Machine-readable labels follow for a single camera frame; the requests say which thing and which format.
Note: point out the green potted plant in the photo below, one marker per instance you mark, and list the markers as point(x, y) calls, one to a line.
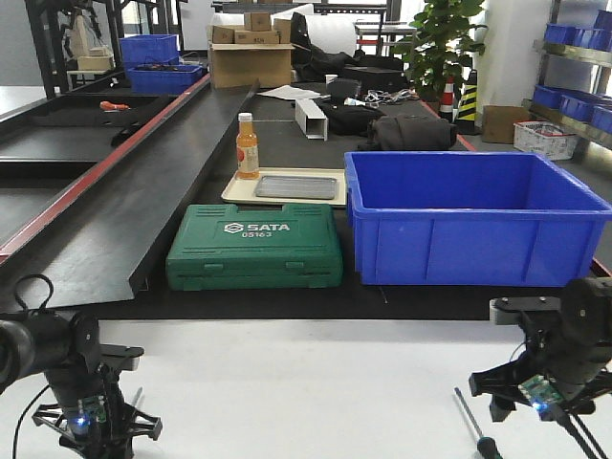
point(442, 46)

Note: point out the blue crate stacked behind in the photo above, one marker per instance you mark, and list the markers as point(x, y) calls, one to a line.
point(149, 49)

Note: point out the black metal ramp panel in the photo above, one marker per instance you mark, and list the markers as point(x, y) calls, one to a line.
point(99, 240)

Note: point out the green black screwdriver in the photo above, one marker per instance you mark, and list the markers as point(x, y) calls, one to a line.
point(137, 398)
point(485, 445)

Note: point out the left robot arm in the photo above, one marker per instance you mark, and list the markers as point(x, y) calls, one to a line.
point(34, 341)

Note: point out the orange juice bottle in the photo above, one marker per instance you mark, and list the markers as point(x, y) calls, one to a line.
point(246, 148)

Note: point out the large blue plastic bin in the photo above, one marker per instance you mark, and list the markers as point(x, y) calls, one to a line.
point(470, 218)

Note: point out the blue crate on left table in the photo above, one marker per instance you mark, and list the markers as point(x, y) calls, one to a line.
point(160, 82)

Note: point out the red white traffic cone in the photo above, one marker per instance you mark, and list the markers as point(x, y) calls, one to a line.
point(447, 100)

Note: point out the grey metal tray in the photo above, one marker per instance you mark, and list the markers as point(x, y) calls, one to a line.
point(297, 187)

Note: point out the metal storage shelf rack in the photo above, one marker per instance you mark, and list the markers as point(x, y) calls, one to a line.
point(573, 80)

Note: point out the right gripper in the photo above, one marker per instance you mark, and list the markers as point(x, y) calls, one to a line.
point(528, 379)

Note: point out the orange handled tool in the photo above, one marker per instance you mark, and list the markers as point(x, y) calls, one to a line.
point(108, 106)

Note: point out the green SATA tool case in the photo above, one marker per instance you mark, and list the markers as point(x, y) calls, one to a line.
point(223, 247)

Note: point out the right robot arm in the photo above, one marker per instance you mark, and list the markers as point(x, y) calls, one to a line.
point(567, 346)

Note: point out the dark grey bag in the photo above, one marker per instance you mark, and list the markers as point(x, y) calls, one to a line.
point(409, 133)

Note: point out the black bag on table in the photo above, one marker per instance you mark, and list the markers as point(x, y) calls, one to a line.
point(347, 120)

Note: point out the large open cardboard box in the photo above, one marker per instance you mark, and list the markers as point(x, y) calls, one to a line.
point(235, 65)

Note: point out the yellow black striped cone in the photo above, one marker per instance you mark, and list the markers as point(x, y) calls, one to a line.
point(466, 115)

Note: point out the white paper sheet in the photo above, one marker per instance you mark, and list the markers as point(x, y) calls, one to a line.
point(288, 92)

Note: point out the white rectangular tube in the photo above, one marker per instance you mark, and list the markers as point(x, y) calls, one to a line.
point(311, 120)

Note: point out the white plastic basket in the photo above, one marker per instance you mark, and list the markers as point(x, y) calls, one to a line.
point(546, 139)

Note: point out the beige plastic tray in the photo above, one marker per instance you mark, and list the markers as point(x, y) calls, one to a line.
point(239, 191)

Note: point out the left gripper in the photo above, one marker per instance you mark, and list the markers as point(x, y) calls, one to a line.
point(92, 403)

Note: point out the brown cardboard box on floor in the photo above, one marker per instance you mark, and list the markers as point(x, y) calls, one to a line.
point(498, 122)

